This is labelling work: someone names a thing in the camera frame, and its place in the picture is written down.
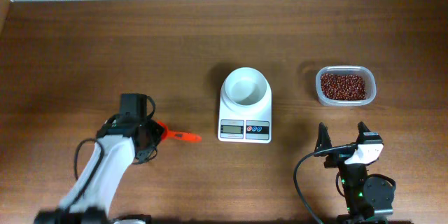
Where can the white digital kitchen scale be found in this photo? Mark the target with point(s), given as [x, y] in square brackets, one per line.
[245, 124]

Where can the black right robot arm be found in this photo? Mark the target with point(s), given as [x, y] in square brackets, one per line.
[368, 197]

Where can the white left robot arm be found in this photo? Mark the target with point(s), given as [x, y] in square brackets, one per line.
[98, 166]

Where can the clear plastic container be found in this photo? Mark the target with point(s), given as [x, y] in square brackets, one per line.
[366, 74]

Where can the orange measuring scoop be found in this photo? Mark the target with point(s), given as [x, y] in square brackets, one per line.
[181, 136]

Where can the red adzuki beans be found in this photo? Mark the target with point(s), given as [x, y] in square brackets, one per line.
[343, 87]

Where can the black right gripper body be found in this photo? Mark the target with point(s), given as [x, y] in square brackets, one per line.
[337, 161]

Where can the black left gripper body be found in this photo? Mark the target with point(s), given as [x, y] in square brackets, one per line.
[155, 134]

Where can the white round bowl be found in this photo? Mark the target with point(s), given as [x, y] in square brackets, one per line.
[245, 86]

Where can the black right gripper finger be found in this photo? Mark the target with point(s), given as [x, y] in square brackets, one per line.
[323, 142]
[362, 129]

